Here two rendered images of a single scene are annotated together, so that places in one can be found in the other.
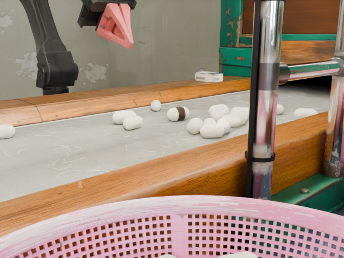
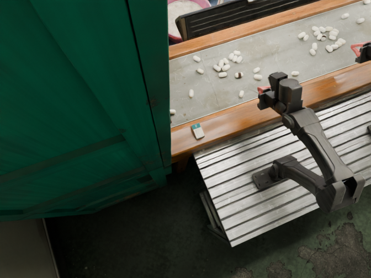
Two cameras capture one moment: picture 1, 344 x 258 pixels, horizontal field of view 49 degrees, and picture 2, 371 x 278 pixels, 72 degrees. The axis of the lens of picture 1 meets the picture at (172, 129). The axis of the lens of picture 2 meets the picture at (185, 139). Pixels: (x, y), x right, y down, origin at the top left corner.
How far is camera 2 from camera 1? 1.50 m
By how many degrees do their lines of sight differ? 91
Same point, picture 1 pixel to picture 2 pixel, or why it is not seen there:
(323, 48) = not seen: hidden behind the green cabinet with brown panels
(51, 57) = (291, 158)
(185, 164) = (258, 23)
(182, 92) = (222, 112)
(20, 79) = not seen: outside the picture
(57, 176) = (278, 41)
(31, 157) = (284, 54)
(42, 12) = (309, 172)
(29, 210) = (283, 16)
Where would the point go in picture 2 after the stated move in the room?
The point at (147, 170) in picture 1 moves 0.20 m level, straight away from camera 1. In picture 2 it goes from (265, 23) to (255, 59)
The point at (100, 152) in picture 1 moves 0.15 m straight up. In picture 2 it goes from (268, 53) to (281, 31)
